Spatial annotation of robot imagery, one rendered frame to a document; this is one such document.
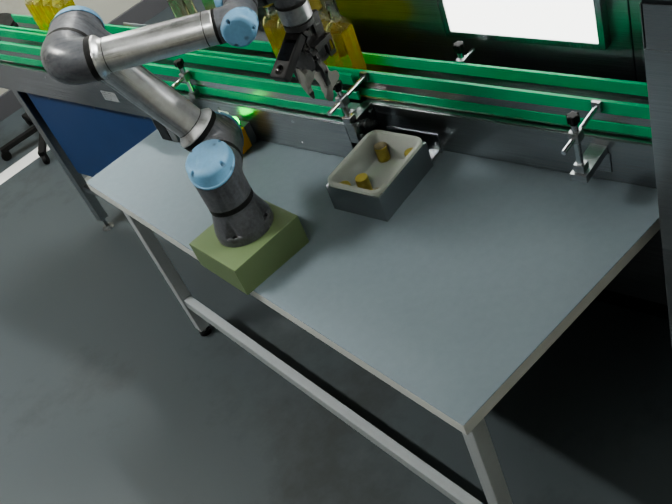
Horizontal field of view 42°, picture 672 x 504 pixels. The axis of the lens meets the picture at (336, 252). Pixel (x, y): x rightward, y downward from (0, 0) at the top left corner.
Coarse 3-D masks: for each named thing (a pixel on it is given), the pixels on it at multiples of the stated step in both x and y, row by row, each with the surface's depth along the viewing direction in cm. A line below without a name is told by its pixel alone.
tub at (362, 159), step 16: (368, 144) 232; (400, 144) 229; (416, 144) 222; (352, 160) 228; (368, 160) 233; (400, 160) 231; (336, 176) 225; (352, 176) 229; (368, 176) 231; (384, 176) 229; (368, 192) 214
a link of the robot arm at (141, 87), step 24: (72, 24) 193; (96, 24) 199; (120, 72) 203; (144, 72) 206; (144, 96) 207; (168, 96) 209; (168, 120) 211; (192, 120) 213; (216, 120) 215; (192, 144) 214; (240, 144) 218
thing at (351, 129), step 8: (360, 104) 235; (368, 104) 234; (352, 112) 233; (360, 112) 232; (368, 112) 234; (360, 120) 232; (368, 120) 234; (376, 120) 238; (352, 128) 231; (360, 128) 233; (368, 128) 236; (352, 136) 234; (360, 136) 234
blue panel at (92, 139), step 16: (32, 96) 340; (48, 112) 342; (64, 112) 333; (80, 112) 325; (96, 112) 318; (112, 112) 310; (64, 128) 344; (80, 128) 335; (96, 128) 327; (112, 128) 319; (128, 128) 312; (144, 128) 304; (64, 144) 355; (80, 144) 346; (96, 144) 337; (112, 144) 328; (128, 144) 321; (80, 160) 357; (96, 160) 347; (112, 160) 339
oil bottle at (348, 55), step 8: (328, 24) 229; (336, 24) 227; (344, 24) 228; (336, 32) 228; (344, 32) 228; (352, 32) 231; (336, 40) 230; (344, 40) 229; (352, 40) 232; (336, 48) 232; (344, 48) 230; (352, 48) 232; (336, 56) 235; (344, 56) 233; (352, 56) 233; (360, 56) 236; (344, 64) 235; (352, 64) 234; (360, 64) 236
